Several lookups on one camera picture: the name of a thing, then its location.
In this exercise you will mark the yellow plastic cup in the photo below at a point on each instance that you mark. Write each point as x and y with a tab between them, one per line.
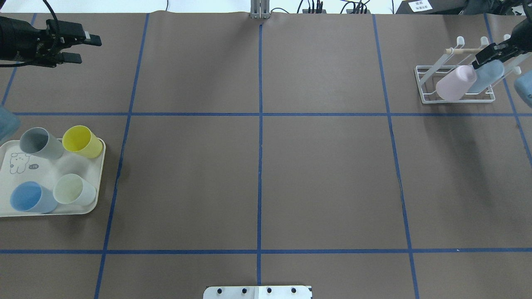
82	141

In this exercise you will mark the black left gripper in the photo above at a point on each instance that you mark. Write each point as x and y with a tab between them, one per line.
18	38

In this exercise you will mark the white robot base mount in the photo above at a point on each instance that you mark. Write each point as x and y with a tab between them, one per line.
259	292

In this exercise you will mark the pink plastic cup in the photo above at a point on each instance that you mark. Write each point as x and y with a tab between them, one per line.
456	83

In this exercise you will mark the cream plastic cup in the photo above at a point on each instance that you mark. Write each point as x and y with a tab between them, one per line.
72	189

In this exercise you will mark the white wire cup rack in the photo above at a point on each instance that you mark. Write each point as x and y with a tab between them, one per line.
428	76

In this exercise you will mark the grey plastic cup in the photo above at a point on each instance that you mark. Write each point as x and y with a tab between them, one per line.
38	142

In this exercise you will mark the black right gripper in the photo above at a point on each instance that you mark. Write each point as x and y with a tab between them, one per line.
524	31

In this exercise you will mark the cream plastic tray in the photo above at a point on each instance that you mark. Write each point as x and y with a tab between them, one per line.
18	167

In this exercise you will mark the light blue plastic cup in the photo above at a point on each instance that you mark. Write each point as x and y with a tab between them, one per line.
32	197

